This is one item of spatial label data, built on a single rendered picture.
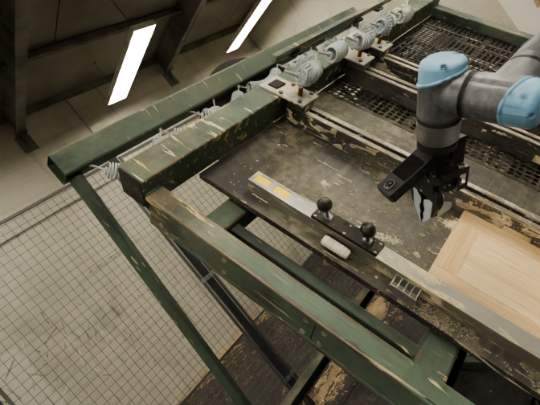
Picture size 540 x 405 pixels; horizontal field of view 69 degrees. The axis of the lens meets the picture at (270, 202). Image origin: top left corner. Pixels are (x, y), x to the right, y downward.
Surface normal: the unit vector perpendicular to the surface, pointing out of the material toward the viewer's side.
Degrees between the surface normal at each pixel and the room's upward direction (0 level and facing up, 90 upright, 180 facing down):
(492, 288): 57
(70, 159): 90
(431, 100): 89
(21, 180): 90
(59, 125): 90
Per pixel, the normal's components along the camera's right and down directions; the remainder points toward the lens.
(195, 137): 0.09, -0.69
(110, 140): 0.51, -0.32
